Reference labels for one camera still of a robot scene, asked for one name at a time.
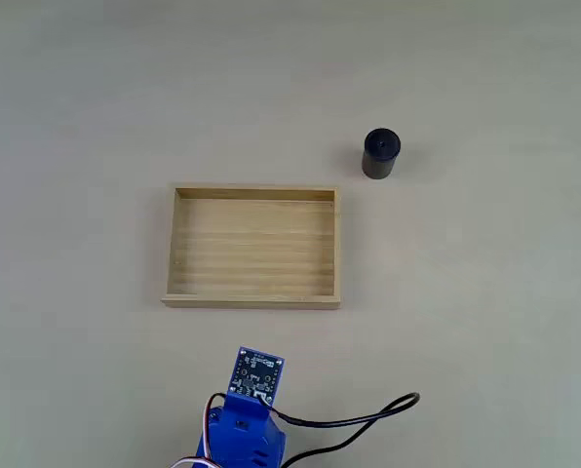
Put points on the black cylinder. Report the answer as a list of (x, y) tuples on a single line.
[(381, 152)]

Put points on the wooden box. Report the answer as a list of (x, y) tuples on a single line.
[(254, 248)]

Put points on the blue camera circuit board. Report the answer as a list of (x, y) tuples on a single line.
[(256, 373)]

